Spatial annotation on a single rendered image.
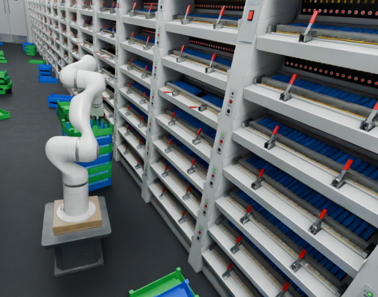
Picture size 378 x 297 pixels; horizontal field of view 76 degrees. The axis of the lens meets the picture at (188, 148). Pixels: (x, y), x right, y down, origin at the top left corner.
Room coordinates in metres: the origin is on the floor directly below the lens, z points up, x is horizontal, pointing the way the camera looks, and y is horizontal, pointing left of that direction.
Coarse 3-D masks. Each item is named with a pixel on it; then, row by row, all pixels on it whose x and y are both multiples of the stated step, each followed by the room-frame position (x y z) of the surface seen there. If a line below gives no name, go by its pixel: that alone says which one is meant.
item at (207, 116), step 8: (160, 80) 1.55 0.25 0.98; (168, 80) 1.59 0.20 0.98; (176, 80) 1.62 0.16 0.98; (160, 88) 1.54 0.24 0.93; (168, 88) 1.52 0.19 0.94; (216, 88) 1.37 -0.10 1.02; (168, 96) 1.44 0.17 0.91; (176, 96) 1.40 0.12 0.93; (176, 104) 1.38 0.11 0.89; (184, 104) 1.30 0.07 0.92; (192, 104) 1.28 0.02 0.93; (192, 112) 1.24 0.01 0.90; (200, 112) 1.19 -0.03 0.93; (208, 112) 1.18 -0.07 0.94; (208, 120) 1.13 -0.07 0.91; (216, 120) 1.10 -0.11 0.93; (216, 128) 1.09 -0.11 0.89
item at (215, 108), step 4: (168, 84) 1.54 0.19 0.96; (172, 84) 1.52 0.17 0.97; (172, 88) 1.49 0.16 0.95; (176, 88) 1.46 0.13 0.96; (180, 88) 1.45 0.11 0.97; (180, 92) 1.42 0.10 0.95; (184, 92) 1.39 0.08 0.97; (188, 92) 1.39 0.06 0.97; (188, 96) 1.36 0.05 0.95; (192, 96) 1.33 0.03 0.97; (196, 96) 1.32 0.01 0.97; (192, 100) 1.31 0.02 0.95; (196, 100) 1.30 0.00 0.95; (200, 100) 1.27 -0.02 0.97; (204, 100) 1.26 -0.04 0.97; (208, 104) 1.21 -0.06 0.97; (212, 104) 1.21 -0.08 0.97; (212, 108) 1.19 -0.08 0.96; (216, 108) 1.16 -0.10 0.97; (220, 108) 1.16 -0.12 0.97; (220, 112) 1.14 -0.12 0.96
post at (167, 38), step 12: (168, 0) 1.55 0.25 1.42; (180, 0) 1.60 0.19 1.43; (192, 0) 1.65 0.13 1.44; (156, 24) 1.62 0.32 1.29; (156, 36) 1.61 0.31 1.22; (168, 36) 1.57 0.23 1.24; (180, 36) 1.62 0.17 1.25; (156, 48) 1.59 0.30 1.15; (168, 72) 1.59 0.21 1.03; (156, 84) 1.56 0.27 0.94; (156, 96) 1.55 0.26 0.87; (156, 132) 1.56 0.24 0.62; (144, 168) 1.60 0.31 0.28; (144, 180) 1.59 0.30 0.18; (144, 192) 1.58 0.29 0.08
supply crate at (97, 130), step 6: (102, 120) 1.81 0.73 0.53; (66, 126) 1.64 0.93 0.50; (72, 126) 1.67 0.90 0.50; (96, 126) 1.78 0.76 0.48; (108, 126) 1.74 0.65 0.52; (66, 132) 1.56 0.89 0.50; (72, 132) 1.49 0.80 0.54; (78, 132) 1.52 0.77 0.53; (96, 132) 1.61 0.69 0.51; (102, 132) 1.64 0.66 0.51; (108, 132) 1.68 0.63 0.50
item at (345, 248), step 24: (240, 168) 0.98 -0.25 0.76; (264, 168) 0.96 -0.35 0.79; (264, 192) 0.84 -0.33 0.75; (288, 192) 0.81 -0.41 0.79; (312, 192) 0.81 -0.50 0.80; (288, 216) 0.72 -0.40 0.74; (312, 216) 0.72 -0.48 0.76; (336, 216) 0.70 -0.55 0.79; (312, 240) 0.64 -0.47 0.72; (336, 240) 0.62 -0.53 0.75; (360, 240) 0.60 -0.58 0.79; (336, 264) 0.57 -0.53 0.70; (360, 264) 0.54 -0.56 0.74
